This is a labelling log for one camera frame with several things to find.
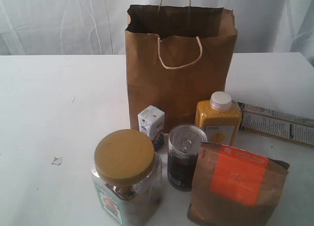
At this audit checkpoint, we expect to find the dark can with pull-tab lid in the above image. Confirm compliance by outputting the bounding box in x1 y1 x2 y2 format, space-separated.
167 124 208 191

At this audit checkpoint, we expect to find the yellow bottle with white cap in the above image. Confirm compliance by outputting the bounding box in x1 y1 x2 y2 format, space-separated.
195 91 242 146

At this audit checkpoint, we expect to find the clear jar with gold lid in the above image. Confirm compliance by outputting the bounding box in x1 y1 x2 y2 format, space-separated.
90 129 162 226

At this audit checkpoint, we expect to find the brown paper shopping bag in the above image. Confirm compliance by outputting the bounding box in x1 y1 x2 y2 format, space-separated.
125 4 237 132

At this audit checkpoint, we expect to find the small white blue milk carton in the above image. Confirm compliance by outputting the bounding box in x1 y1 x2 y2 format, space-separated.
138 105 165 150

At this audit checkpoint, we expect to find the brown pouch with orange label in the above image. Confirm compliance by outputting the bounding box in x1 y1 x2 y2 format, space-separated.
187 142 290 226

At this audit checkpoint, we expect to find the small torn tape scrap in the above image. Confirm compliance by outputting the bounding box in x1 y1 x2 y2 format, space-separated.
51 157 63 166

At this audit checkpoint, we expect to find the long printed cardboard box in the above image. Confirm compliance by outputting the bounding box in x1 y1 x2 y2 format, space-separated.
237 102 314 148

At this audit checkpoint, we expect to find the white backdrop curtain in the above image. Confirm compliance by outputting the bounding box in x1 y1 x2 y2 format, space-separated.
0 0 314 58

